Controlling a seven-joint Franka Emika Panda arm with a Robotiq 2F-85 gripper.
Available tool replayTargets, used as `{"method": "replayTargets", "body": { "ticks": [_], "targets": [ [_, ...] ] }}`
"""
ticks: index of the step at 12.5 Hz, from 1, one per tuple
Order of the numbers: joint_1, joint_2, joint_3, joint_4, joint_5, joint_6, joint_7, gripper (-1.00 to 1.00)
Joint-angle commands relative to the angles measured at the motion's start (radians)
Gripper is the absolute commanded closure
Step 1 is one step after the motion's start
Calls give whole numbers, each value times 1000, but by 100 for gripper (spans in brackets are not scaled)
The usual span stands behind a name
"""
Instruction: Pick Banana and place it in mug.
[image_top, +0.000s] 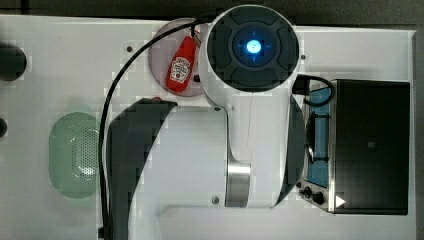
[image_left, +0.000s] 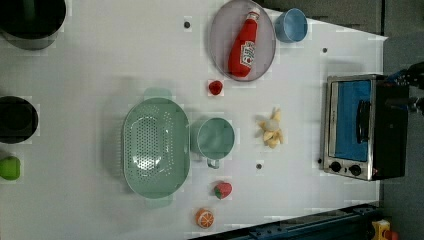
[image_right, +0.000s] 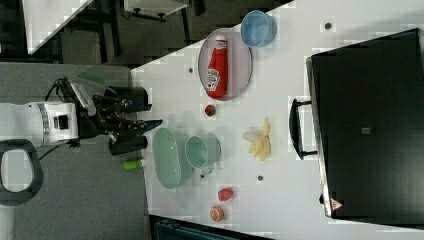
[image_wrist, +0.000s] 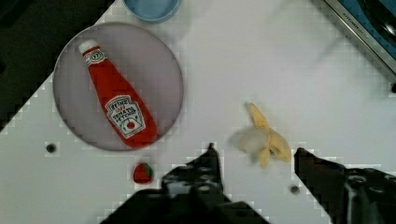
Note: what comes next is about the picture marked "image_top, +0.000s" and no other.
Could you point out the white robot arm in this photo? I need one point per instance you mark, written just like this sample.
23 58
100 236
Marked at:
243 149

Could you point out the red ketchup bottle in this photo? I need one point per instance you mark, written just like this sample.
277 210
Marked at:
181 66

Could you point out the grey round plate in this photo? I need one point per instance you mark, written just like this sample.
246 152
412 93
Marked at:
160 55

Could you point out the black steel toaster oven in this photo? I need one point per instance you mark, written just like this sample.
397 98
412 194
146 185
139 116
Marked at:
357 147

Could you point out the green perforated colander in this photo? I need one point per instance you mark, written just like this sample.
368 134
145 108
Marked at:
73 155

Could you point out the black cylinder container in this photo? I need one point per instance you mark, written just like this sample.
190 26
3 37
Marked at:
13 62

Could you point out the black round object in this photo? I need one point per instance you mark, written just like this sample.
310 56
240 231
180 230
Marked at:
3 127

